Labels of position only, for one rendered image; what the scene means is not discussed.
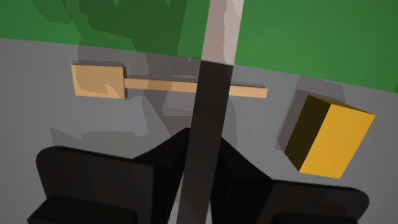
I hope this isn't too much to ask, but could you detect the orange-yellow cube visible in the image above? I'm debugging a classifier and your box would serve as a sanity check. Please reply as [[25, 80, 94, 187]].
[[284, 95, 375, 179]]

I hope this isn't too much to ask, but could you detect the green flat mat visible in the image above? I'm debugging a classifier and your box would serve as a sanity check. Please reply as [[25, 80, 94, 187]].
[[0, 0, 398, 94]]

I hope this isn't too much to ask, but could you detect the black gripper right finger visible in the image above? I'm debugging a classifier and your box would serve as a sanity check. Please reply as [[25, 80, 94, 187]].
[[210, 137, 369, 224]]

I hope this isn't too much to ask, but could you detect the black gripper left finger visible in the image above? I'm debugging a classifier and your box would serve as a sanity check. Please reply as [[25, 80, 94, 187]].
[[36, 128, 190, 224]]

